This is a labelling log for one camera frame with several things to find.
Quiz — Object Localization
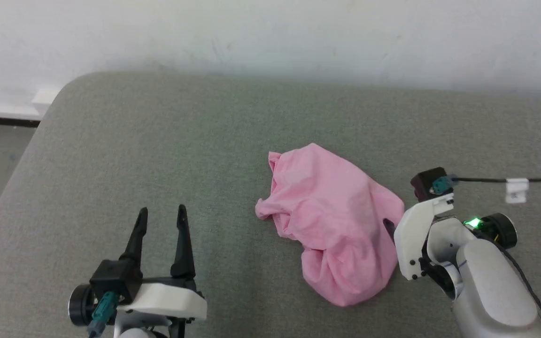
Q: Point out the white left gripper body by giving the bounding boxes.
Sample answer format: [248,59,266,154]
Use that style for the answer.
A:
[119,276,208,338]

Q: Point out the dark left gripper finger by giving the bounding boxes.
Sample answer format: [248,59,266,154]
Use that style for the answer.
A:
[170,204,196,279]
[119,207,148,277]

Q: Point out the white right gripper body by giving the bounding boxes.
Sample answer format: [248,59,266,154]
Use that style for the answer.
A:
[394,192,456,281]

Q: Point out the pink garment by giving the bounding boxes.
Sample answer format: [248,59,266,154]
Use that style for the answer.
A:
[255,143,405,307]

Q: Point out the grey fabric sofa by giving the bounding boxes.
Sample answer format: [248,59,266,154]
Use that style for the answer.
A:
[0,70,541,338]

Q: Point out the black baseboard strip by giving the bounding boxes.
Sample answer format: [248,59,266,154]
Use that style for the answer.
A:
[0,115,41,129]

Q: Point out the left cable with teal connector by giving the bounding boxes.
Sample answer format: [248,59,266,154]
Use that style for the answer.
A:
[87,291,119,338]

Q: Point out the cable with teal connector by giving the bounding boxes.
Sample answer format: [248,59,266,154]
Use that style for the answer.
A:
[432,174,541,194]
[87,291,119,338]

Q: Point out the right cable with teal connector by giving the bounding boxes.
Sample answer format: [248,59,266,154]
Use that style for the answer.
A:
[432,174,541,194]

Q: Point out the white tag on right cable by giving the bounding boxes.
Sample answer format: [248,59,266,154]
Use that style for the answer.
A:
[505,177,529,204]

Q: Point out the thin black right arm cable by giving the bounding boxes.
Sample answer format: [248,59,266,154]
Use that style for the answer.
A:
[496,237,541,338]

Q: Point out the white wall ledge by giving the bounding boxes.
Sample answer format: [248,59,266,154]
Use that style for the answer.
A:
[0,88,61,121]

